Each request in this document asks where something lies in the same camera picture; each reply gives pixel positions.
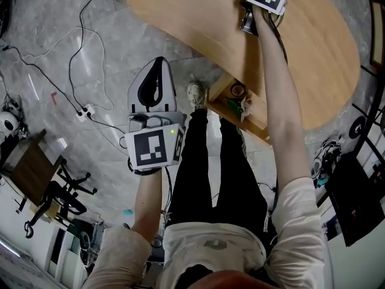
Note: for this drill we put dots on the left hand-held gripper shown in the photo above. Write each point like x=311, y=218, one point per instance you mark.
x=150, y=149

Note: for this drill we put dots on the wooden drawer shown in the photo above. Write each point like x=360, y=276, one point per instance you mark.
x=218, y=89

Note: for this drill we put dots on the brown tape roll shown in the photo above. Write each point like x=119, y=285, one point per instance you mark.
x=231, y=89

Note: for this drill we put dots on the artificial flower with green leaves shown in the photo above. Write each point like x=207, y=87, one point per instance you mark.
x=240, y=107

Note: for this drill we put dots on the person's right forearm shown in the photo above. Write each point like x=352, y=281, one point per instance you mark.
x=282, y=107

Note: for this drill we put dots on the person's left forearm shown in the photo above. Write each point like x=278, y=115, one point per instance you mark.
x=147, y=203

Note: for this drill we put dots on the oval wooden table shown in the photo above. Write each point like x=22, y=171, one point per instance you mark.
x=195, y=11

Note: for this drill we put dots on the person's white shoe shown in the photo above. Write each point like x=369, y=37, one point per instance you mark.
x=196, y=95

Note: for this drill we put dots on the white power strip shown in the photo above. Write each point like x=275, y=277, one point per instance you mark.
x=85, y=113

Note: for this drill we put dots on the person's black trousers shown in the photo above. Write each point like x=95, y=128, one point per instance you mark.
x=195, y=173

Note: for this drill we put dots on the wooden framed chair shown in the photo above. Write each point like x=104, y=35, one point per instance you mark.
x=377, y=32

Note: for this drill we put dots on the teal round object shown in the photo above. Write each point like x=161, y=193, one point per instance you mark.
x=128, y=214

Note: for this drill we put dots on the black office chair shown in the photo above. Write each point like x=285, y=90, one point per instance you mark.
x=60, y=197

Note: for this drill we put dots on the dark wooden side table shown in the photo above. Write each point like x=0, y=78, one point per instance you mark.
x=33, y=167

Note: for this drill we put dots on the black round disc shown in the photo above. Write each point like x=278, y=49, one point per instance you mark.
x=358, y=127

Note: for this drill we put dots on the person's white shirt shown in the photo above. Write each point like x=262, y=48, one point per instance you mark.
x=210, y=251

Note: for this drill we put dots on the black cabinet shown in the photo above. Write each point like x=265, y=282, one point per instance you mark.
x=358, y=203

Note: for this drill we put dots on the white round camera device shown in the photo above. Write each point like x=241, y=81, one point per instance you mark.
x=7, y=124

